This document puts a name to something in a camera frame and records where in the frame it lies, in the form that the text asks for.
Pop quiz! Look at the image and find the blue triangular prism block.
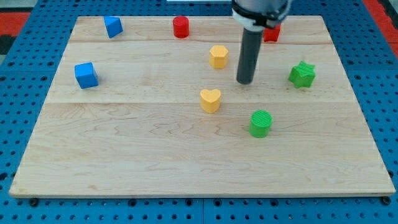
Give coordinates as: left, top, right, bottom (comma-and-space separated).
103, 16, 123, 39

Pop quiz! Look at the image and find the light wooden board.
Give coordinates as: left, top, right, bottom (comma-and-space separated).
9, 16, 396, 198

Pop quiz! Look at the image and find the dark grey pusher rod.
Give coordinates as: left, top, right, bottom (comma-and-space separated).
236, 28, 264, 85

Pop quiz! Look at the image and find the yellow heart block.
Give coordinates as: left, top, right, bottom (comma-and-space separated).
200, 89, 221, 114

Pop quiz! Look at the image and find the red star block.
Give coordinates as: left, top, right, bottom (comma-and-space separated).
263, 24, 281, 42

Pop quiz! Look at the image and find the green cylinder block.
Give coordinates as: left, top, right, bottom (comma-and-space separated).
249, 110, 273, 138

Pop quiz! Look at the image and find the green star block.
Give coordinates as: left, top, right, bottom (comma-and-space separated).
288, 61, 316, 88

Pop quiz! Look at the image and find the red cylinder block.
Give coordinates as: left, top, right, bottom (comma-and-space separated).
172, 16, 190, 39

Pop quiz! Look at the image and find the yellow hexagon block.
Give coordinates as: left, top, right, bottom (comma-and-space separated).
209, 45, 229, 69

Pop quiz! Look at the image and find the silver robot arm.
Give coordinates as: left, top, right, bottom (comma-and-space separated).
231, 0, 293, 85

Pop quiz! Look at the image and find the blue cube block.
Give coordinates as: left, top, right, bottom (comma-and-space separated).
74, 62, 99, 89

